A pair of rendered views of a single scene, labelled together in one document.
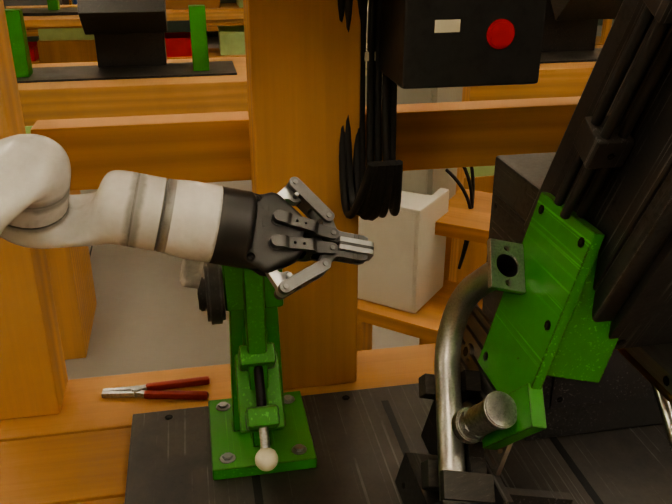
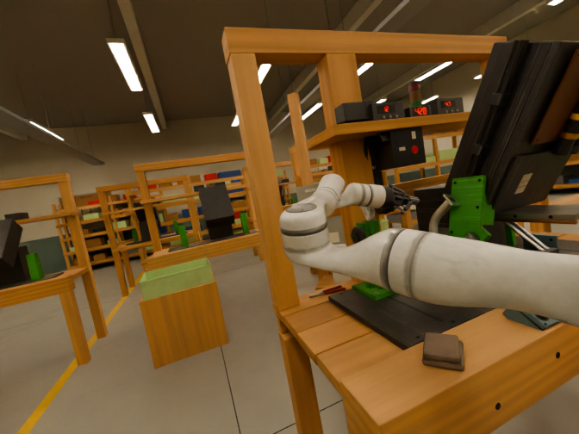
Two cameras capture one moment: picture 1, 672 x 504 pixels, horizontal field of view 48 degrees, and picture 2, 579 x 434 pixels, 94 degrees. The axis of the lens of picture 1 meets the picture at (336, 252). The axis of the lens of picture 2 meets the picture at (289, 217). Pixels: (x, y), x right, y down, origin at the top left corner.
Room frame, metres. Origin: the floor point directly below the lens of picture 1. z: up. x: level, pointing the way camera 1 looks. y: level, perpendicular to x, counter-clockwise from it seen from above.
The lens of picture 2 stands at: (-0.13, 0.53, 1.33)
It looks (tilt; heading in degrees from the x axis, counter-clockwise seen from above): 5 degrees down; 351
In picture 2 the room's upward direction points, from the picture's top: 10 degrees counter-clockwise
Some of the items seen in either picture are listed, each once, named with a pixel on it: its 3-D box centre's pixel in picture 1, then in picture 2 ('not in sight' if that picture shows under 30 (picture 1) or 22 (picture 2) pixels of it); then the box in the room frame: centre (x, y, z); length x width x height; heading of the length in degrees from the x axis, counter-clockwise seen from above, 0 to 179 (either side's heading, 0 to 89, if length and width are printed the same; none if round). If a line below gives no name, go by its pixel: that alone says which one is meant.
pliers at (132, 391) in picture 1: (156, 390); (326, 292); (0.95, 0.27, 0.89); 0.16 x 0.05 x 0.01; 95
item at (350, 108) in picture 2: not in sight; (355, 113); (0.93, 0.03, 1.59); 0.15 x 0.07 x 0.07; 101
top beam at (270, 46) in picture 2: not in sight; (389, 48); (1.06, -0.24, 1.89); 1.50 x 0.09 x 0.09; 101
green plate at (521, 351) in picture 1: (562, 302); (472, 205); (0.69, -0.23, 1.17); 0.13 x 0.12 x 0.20; 101
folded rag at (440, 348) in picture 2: not in sight; (442, 349); (0.40, 0.16, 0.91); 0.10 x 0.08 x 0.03; 140
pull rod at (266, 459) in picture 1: (264, 441); not in sight; (0.74, 0.09, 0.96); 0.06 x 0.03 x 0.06; 11
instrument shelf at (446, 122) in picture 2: not in sight; (406, 128); (1.03, -0.25, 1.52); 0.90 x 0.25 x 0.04; 101
